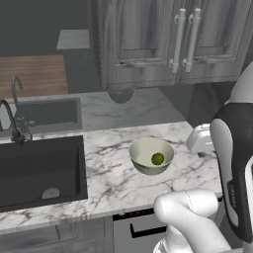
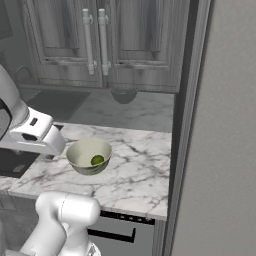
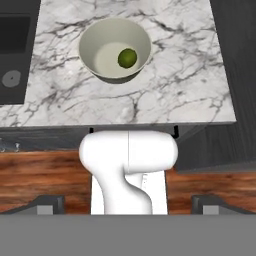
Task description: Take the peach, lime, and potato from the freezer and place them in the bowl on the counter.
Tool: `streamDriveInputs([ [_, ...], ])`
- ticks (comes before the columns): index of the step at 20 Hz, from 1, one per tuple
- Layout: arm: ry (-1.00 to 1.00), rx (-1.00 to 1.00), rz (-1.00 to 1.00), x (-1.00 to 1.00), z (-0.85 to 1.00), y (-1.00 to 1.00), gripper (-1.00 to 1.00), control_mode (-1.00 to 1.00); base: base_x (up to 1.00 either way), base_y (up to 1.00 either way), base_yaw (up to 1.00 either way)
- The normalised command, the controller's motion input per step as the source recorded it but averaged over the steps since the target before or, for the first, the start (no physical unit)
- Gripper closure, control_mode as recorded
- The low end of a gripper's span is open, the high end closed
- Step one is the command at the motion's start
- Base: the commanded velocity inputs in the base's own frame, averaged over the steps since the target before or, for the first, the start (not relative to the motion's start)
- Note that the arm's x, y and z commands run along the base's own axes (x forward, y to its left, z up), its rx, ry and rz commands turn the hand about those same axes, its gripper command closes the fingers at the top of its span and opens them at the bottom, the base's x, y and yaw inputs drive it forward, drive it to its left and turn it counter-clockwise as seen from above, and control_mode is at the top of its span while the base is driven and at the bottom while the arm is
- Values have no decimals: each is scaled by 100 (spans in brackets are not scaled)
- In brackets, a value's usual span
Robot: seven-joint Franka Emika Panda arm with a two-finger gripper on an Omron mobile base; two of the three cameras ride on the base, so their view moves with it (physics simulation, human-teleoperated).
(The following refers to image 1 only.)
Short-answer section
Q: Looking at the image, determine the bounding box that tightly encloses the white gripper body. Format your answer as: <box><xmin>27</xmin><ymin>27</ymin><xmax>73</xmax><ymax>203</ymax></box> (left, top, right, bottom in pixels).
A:
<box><xmin>186</xmin><ymin>124</ymin><xmax>215</xmax><ymax>156</ymax></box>

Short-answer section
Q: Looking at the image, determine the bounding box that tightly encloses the green lime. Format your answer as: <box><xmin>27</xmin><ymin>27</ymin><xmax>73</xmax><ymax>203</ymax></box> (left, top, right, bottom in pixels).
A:
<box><xmin>150</xmin><ymin>152</ymin><xmax>165</xmax><ymax>166</ymax></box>

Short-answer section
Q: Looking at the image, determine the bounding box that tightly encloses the pale green bowl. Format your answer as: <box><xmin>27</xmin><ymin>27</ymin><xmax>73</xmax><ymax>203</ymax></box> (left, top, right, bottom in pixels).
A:
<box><xmin>128</xmin><ymin>136</ymin><xmax>175</xmax><ymax>176</ymax></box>

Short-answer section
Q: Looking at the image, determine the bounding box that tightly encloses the grey wooden cupboard door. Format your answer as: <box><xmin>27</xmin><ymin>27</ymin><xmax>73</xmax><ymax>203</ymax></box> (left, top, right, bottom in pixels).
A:
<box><xmin>98</xmin><ymin>0</ymin><xmax>178</xmax><ymax>91</ymax></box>
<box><xmin>176</xmin><ymin>0</ymin><xmax>253</xmax><ymax>85</ymax></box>

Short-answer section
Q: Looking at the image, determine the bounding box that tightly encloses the grey dishwasher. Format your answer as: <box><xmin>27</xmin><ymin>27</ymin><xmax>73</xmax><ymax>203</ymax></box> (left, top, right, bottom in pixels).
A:
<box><xmin>112</xmin><ymin>207</ymin><xmax>172</xmax><ymax>253</ymax></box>

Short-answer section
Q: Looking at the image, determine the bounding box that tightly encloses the black sink basin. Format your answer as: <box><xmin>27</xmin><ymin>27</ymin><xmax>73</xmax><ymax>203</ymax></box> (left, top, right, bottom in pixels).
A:
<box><xmin>0</xmin><ymin>134</ymin><xmax>89</xmax><ymax>213</ymax></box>

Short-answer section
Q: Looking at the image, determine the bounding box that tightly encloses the grey wooden base cupboard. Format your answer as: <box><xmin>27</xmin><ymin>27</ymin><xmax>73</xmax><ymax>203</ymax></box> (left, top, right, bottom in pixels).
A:
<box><xmin>0</xmin><ymin>215</ymin><xmax>115</xmax><ymax>253</ymax></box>

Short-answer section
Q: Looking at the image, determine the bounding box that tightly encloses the black curved tap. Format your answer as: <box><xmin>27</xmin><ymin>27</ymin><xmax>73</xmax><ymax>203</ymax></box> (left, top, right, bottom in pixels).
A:
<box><xmin>0</xmin><ymin>98</ymin><xmax>34</xmax><ymax>146</ymax></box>

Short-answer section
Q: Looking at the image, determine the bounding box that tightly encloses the white cupboard door handle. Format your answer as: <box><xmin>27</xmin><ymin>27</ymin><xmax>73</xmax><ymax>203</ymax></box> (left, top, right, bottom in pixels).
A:
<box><xmin>169</xmin><ymin>8</ymin><xmax>188</xmax><ymax>74</ymax></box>
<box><xmin>182</xmin><ymin>8</ymin><xmax>203</xmax><ymax>74</ymax></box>

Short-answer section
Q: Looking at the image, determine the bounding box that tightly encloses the black dishwasher handle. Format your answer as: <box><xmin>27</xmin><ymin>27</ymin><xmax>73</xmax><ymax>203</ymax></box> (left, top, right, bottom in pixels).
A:
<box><xmin>129</xmin><ymin>222</ymin><xmax>168</xmax><ymax>239</ymax></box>

